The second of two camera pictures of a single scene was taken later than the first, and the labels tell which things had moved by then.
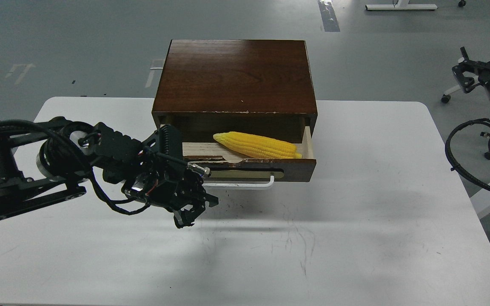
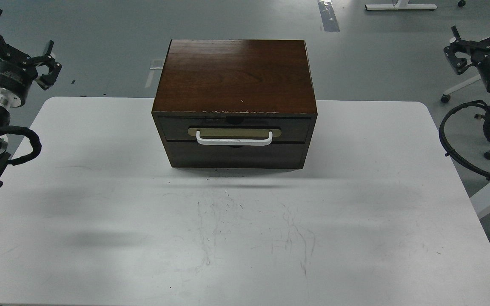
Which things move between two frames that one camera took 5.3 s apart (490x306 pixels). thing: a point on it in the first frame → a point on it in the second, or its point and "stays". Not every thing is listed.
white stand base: (403, 5) stays
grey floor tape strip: (328, 15) stays
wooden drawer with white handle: (229, 168) → (237, 130)
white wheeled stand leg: (446, 97) stays
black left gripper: (153, 169) → (5, 75)
